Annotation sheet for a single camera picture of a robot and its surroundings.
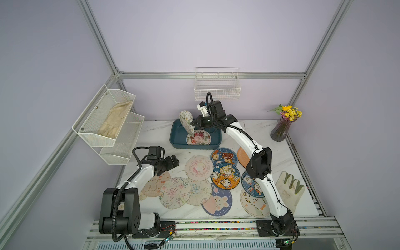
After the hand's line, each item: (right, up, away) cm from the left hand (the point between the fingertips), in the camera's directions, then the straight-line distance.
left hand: (172, 166), depth 90 cm
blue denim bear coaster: (+32, +5, +11) cm, 34 cm away
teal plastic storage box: (0, +18, +18) cm, 26 cm away
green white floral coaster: (+8, +29, +1) cm, 30 cm away
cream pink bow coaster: (+3, -14, -6) cm, 15 cm away
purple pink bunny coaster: (+27, -18, -8) cm, 34 cm away
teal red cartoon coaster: (+46, -10, -3) cm, 48 cm away
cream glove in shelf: (-28, +27, -10) cm, 40 cm away
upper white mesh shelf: (-37, +29, -11) cm, 48 cm away
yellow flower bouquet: (+70, +32, +1) cm, 77 cm away
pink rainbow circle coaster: (+16, -2, +5) cm, 17 cm away
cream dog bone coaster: (+46, -19, -10) cm, 51 cm away
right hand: (+9, +24, -4) cm, 26 cm away
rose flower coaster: (+17, +16, +19) cm, 30 cm away
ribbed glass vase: (+70, +20, +12) cm, 73 cm away
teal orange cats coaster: (+32, -6, +2) cm, 32 cm away
